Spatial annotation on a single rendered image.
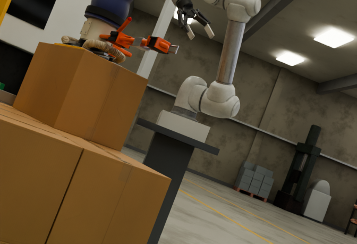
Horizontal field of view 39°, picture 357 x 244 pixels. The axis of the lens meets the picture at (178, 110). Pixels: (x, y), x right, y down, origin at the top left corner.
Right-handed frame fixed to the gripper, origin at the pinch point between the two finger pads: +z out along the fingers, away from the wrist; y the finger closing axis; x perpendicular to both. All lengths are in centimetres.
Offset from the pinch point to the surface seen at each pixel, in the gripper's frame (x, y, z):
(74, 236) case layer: -34, 82, 64
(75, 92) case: -46, 47, -3
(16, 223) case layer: -34, 101, 53
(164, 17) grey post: -240, -262, -201
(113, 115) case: -53, 27, 9
